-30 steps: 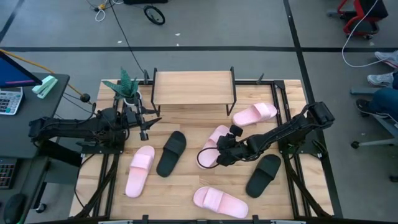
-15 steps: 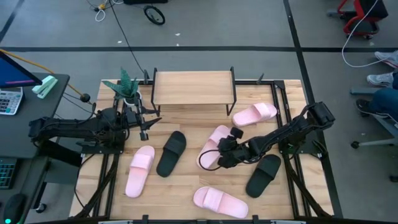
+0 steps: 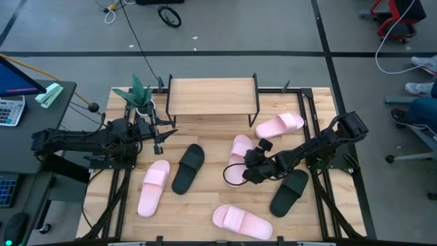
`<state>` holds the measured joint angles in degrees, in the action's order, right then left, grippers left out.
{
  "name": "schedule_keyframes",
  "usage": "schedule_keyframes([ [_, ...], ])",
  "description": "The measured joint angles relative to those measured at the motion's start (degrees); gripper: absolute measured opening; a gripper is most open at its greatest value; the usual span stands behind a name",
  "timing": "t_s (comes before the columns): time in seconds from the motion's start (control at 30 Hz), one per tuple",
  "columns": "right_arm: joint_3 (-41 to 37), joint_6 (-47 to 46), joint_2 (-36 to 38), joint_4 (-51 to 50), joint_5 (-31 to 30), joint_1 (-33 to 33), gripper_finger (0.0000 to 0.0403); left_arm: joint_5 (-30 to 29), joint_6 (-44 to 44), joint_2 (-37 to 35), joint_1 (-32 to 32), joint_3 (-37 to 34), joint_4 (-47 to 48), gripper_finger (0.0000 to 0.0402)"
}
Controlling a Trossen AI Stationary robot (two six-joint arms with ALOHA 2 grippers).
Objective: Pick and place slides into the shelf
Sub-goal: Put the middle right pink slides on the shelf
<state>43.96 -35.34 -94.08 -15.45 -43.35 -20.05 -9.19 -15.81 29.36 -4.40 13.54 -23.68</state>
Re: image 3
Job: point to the grey office chair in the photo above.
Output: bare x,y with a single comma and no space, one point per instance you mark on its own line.
426,136

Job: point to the black and white device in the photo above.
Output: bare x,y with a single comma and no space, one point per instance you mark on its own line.
302,109

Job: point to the red and black cart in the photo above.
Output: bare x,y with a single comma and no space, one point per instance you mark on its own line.
392,27

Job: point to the black side desk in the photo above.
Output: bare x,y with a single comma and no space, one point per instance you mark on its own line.
20,150

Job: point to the black round knob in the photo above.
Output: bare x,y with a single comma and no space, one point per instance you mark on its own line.
93,107

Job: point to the black computer mouse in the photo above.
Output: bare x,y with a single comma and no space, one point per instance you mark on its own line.
15,229

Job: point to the person's white pink shoe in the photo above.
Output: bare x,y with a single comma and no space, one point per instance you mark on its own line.
425,63

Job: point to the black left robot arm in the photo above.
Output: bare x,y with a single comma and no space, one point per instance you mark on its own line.
75,138

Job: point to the green plant in white pot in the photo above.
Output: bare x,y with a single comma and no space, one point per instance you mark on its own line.
138,90

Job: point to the black slide sandal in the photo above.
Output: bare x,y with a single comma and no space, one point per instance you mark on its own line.
289,193
187,169

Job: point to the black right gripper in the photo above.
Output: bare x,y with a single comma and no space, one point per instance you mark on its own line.
261,164

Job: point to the pink slide sandal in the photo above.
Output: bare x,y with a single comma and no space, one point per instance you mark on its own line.
280,124
153,188
240,147
242,222

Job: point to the backlit computer keyboard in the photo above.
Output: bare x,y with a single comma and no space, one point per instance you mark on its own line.
7,189

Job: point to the black box on floor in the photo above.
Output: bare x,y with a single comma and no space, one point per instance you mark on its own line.
158,1

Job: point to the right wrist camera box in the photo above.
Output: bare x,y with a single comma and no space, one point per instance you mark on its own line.
265,144

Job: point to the grey desk calculator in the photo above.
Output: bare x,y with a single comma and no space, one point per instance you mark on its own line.
10,110

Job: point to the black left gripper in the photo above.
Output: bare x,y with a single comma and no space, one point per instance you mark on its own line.
148,130

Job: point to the wooden shelf black metal legs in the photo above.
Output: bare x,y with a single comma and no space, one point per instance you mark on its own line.
211,95

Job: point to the person's leg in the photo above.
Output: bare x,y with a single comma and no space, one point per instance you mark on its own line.
423,111

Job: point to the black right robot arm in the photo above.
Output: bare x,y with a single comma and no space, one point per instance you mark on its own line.
307,147

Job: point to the person's black shoe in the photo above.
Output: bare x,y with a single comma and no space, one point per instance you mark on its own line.
401,118

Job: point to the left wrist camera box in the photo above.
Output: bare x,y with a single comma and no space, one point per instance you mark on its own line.
157,149

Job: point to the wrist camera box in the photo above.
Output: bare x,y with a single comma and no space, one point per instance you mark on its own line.
265,144
157,149

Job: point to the mint green stapler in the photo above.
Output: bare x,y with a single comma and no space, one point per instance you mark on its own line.
49,95

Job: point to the computer monitor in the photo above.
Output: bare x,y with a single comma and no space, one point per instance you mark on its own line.
13,80

